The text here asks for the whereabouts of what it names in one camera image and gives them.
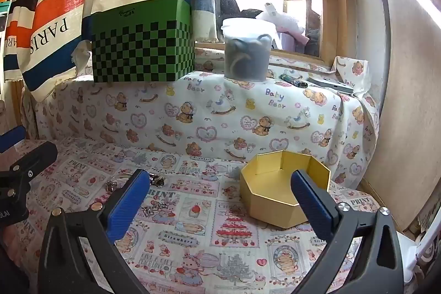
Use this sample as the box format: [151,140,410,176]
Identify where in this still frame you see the dark marker pen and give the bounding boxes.
[280,74,308,88]

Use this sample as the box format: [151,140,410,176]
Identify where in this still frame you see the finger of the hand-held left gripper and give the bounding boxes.
[0,141,58,200]
[0,126,27,153]

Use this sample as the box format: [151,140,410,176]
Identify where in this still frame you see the flat grey device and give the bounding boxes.
[308,76,355,95]

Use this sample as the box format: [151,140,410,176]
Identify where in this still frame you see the white plush toy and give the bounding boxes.
[257,2,305,34]

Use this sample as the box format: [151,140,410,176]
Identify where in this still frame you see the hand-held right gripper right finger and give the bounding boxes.
[290,169,419,294]

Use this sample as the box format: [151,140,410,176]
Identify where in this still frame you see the green black checkered box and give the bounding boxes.
[90,0,196,83]

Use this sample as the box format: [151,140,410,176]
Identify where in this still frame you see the white plastic object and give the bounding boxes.
[396,218,441,284]

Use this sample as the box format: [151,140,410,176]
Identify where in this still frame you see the bear print cloth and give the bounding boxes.
[21,48,380,184]

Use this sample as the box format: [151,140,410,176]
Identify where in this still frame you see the silver chain bracelet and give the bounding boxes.
[105,173,134,193]

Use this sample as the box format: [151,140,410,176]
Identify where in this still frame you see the strawberry print cloth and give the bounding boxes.
[0,137,383,294]

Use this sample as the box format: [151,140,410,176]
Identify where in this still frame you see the translucent lidded plastic container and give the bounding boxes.
[221,17,273,81]

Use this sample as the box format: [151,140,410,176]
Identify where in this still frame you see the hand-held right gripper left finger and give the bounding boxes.
[37,169,150,294]

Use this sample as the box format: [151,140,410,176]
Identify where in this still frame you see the Paris tote bag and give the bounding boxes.
[3,0,221,103]

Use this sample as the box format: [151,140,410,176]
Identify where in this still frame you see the gold octagonal box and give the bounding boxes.
[239,150,332,229]

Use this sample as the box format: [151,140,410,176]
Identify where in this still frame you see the wooden window frame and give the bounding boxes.
[195,0,380,66]

